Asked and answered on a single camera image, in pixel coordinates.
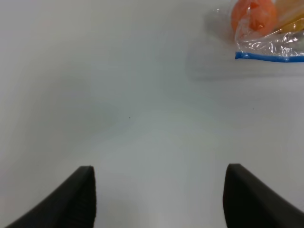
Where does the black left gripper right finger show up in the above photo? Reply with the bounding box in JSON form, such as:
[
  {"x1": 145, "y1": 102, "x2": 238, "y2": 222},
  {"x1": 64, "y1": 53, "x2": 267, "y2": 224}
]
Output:
[{"x1": 223, "y1": 164, "x2": 304, "y2": 228}]

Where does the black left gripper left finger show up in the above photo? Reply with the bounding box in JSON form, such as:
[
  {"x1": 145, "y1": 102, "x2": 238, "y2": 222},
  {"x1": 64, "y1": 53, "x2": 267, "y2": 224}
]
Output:
[{"x1": 8, "y1": 166, "x2": 96, "y2": 228}]

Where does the clear blue-zip plastic bag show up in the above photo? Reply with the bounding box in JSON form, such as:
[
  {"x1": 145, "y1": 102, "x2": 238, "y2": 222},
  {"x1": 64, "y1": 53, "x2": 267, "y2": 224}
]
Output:
[{"x1": 205, "y1": 0, "x2": 304, "y2": 63}]

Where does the orange fruit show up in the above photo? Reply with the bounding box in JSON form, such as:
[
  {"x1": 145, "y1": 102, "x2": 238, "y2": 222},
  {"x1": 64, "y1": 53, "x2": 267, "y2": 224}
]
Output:
[{"x1": 230, "y1": 0, "x2": 277, "y2": 36}]

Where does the yellow pear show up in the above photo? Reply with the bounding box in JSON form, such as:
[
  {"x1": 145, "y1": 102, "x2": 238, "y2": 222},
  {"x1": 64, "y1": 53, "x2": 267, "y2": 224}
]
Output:
[{"x1": 275, "y1": 0, "x2": 304, "y2": 33}]

